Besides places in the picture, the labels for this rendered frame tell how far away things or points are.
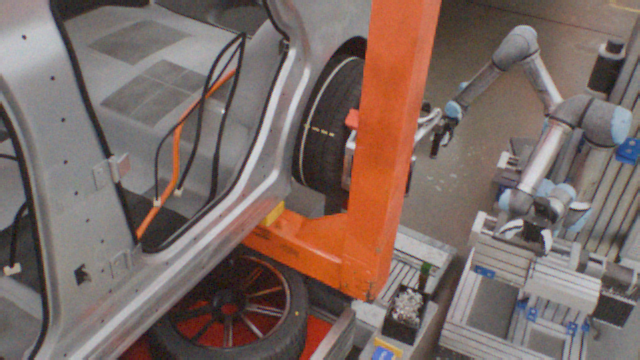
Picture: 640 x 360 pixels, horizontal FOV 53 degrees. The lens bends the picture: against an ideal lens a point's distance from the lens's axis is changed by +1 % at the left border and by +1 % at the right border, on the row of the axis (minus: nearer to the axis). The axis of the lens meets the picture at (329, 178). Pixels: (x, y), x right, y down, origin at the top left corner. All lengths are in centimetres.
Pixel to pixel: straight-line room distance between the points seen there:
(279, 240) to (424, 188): 162
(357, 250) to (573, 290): 85
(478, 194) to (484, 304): 113
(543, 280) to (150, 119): 173
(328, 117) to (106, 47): 118
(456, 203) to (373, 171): 188
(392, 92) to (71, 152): 96
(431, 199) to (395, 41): 220
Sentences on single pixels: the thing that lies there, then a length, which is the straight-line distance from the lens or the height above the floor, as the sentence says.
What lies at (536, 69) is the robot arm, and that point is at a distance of 306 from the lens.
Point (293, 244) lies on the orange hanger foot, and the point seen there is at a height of 66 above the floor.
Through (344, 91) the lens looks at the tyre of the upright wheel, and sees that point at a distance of 276.
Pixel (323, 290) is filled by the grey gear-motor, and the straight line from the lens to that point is 310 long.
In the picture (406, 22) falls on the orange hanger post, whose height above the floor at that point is 176.
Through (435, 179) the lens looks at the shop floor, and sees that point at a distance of 422.
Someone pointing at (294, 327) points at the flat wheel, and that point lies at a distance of 260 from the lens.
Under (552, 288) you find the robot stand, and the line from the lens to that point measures 268.
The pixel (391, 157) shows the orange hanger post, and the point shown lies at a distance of 217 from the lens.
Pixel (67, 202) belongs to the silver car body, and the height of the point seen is 144.
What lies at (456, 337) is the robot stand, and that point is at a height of 23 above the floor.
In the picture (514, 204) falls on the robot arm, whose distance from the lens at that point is 232.
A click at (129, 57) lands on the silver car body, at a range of 321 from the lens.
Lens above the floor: 255
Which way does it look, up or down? 39 degrees down
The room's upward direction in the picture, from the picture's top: 5 degrees clockwise
